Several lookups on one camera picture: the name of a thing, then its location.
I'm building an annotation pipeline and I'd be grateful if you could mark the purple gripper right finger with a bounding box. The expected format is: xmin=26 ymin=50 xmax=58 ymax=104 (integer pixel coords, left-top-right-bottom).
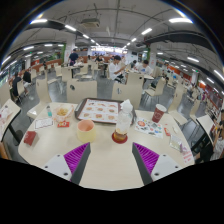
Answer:
xmin=132 ymin=143 xmax=182 ymax=185

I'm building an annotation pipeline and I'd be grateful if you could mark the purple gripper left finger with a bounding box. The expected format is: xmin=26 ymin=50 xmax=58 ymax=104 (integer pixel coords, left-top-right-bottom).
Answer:
xmin=42 ymin=143 xmax=91 ymax=184

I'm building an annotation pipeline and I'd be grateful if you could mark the clear plastic bag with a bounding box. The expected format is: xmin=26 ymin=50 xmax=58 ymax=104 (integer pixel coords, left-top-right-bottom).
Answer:
xmin=170 ymin=135 xmax=182 ymax=151

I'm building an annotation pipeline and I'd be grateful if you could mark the cream yellow cup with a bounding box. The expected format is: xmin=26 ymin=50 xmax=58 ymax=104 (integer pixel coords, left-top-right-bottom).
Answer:
xmin=77 ymin=120 xmax=96 ymax=143

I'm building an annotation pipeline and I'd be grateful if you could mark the colourful paper flyer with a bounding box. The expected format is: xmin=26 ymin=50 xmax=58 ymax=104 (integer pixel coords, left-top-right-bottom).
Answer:
xmin=135 ymin=118 xmax=163 ymax=138

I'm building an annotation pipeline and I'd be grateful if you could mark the red ketchup packet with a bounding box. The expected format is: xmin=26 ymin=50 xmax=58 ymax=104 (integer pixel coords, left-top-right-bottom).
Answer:
xmin=57 ymin=121 xmax=70 ymax=128

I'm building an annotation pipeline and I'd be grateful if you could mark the dark red round coaster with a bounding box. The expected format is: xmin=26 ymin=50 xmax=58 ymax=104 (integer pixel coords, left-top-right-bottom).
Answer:
xmin=112 ymin=132 xmax=128 ymax=144

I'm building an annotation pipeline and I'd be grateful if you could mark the red napkin box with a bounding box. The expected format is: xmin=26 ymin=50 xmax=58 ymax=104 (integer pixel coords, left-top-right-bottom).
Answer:
xmin=24 ymin=131 xmax=37 ymax=146

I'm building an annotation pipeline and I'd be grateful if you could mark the white paper card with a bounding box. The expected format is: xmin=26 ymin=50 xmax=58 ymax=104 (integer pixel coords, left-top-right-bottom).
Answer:
xmin=35 ymin=117 xmax=53 ymax=129

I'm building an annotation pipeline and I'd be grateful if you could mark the red paper cup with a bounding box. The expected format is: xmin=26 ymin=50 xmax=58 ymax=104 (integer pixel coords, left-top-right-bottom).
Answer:
xmin=152 ymin=104 xmax=166 ymax=123

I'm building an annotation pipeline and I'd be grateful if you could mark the fries basket with paper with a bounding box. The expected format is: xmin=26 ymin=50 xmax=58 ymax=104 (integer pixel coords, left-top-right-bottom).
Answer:
xmin=53 ymin=104 xmax=74 ymax=122

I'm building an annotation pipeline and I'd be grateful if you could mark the small teal bottle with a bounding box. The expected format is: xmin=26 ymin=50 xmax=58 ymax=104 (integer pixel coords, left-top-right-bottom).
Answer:
xmin=46 ymin=105 xmax=52 ymax=117

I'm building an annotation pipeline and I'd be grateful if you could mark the brown food tray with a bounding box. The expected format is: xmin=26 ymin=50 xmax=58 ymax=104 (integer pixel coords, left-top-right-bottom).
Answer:
xmin=74 ymin=97 xmax=137 ymax=125

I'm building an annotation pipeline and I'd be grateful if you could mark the crumpled white napkin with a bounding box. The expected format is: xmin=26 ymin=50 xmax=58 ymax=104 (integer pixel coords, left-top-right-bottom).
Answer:
xmin=120 ymin=99 xmax=131 ymax=108

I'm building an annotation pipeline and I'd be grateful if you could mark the beige chair left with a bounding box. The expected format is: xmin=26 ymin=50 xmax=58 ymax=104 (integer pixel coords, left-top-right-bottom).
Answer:
xmin=27 ymin=79 xmax=51 ymax=119

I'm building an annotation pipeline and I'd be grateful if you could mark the beige chair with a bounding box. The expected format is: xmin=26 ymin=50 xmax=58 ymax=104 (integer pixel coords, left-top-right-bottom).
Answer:
xmin=67 ymin=80 xmax=97 ymax=104
xmin=27 ymin=79 xmax=51 ymax=119
xmin=112 ymin=73 xmax=144 ymax=109

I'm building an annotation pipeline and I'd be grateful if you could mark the beige chair centre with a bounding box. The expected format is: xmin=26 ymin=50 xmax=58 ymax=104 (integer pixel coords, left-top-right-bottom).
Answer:
xmin=67 ymin=80 xmax=97 ymax=104

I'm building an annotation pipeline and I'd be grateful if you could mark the beige chair right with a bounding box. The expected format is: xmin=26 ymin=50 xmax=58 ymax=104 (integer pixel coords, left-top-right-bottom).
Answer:
xmin=112 ymin=73 xmax=144 ymax=109

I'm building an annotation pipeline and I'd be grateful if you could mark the neighbouring table left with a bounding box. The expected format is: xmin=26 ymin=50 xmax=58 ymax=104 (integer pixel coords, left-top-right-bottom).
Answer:
xmin=0 ymin=99 xmax=21 ymax=142

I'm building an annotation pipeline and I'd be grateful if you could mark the seated person black shirt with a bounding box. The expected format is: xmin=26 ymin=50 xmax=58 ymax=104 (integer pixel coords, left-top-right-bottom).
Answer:
xmin=12 ymin=72 xmax=22 ymax=97

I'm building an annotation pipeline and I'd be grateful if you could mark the seated person white shirt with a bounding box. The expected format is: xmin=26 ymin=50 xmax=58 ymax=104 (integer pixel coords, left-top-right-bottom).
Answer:
xmin=109 ymin=55 xmax=125 ymax=82

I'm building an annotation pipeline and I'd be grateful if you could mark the standing person dark shirt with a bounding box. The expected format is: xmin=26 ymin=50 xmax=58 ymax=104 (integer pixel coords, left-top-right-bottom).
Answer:
xmin=69 ymin=50 xmax=78 ymax=66

